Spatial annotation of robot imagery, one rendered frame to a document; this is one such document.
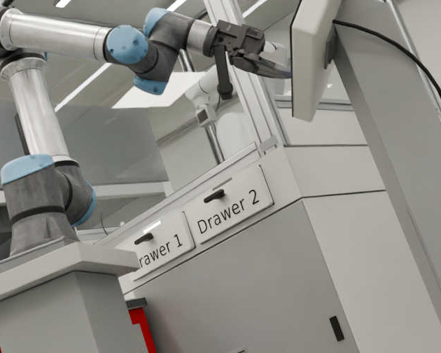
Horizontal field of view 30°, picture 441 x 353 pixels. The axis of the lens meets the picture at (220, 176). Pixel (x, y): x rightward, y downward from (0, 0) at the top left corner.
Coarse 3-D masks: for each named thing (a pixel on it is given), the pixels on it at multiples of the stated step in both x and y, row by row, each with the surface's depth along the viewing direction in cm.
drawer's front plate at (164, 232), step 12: (180, 216) 232; (156, 228) 239; (168, 228) 235; (180, 228) 232; (132, 240) 246; (156, 240) 239; (168, 240) 235; (180, 240) 232; (192, 240) 231; (144, 252) 242; (156, 252) 239; (168, 252) 235; (180, 252) 232; (144, 264) 243; (156, 264) 239; (132, 276) 246
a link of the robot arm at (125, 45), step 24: (0, 24) 183; (24, 24) 182; (48, 24) 180; (72, 24) 179; (0, 48) 188; (48, 48) 181; (72, 48) 178; (96, 48) 175; (120, 48) 170; (144, 48) 173; (144, 72) 180
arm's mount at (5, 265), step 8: (56, 240) 159; (64, 240) 159; (72, 240) 162; (40, 248) 160; (48, 248) 159; (56, 248) 159; (16, 256) 161; (24, 256) 161; (32, 256) 160; (40, 256) 160; (0, 264) 162; (8, 264) 161; (16, 264) 161; (0, 272) 162
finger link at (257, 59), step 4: (240, 56) 183; (244, 56) 181; (248, 56) 181; (252, 56) 180; (256, 56) 180; (248, 60) 182; (252, 60) 181; (256, 60) 180; (260, 60) 180; (264, 60) 180; (268, 60) 181; (264, 64) 180; (268, 64) 180; (272, 64) 181; (272, 68) 181
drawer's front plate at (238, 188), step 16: (240, 176) 216; (256, 176) 212; (224, 192) 220; (240, 192) 216; (256, 192) 212; (192, 208) 228; (208, 208) 224; (224, 208) 220; (240, 208) 216; (256, 208) 212; (192, 224) 228; (208, 224) 224; (224, 224) 220
